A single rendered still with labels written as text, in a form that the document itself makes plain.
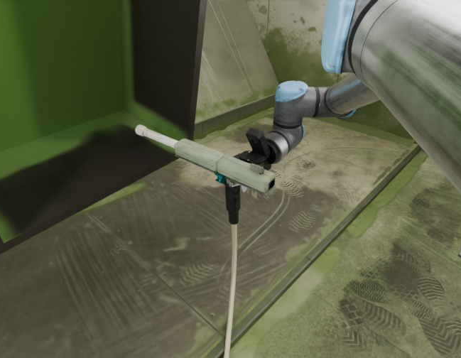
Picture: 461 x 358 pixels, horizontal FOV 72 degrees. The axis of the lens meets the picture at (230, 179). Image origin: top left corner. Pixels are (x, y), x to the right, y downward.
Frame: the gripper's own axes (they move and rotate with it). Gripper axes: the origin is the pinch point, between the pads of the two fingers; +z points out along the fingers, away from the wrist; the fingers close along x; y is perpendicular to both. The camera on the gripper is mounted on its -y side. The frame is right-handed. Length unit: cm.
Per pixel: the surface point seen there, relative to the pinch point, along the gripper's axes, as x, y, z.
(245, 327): -13.2, 45.8, 9.6
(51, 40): 55, -27, 7
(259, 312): -14.2, 46.3, 2.8
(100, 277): 39, 47, 25
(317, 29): 53, 1, -177
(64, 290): 44, 46, 35
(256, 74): 89, 35, -156
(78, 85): 57, -13, 2
